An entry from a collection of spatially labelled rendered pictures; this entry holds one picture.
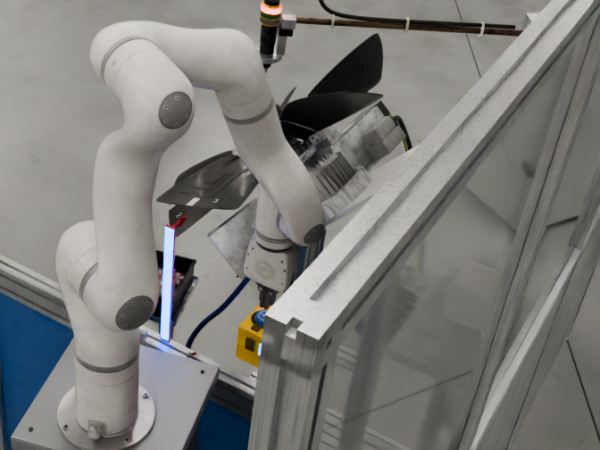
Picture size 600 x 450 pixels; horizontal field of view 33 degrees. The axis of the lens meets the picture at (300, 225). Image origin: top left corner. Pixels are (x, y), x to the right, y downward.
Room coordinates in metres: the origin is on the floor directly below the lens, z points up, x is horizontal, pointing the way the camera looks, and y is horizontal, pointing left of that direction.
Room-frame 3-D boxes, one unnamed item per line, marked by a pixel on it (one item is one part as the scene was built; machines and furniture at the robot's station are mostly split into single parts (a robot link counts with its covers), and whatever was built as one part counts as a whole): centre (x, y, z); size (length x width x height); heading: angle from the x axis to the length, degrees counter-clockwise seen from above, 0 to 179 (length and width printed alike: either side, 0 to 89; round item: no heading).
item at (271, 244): (1.53, 0.05, 1.30); 0.09 x 0.08 x 0.03; 66
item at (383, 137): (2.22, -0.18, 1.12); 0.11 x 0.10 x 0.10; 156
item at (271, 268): (1.53, 0.04, 1.24); 0.10 x 0.07 x 0.11; 66
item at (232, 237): (1.90, 0.12, 0.98); 0.20 x 0.16 x 0.20; 66
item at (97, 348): (1.33, 0.34, 1.27); 0.19 x 0.12 x 0.24; 40
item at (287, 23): (1.96, 0.12, 1.50); 0.09 x 0.07 x 0.10; 101
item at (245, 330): (1.51, 0.00, 1.02); 0.16 x 0.10 x 0.11; 66
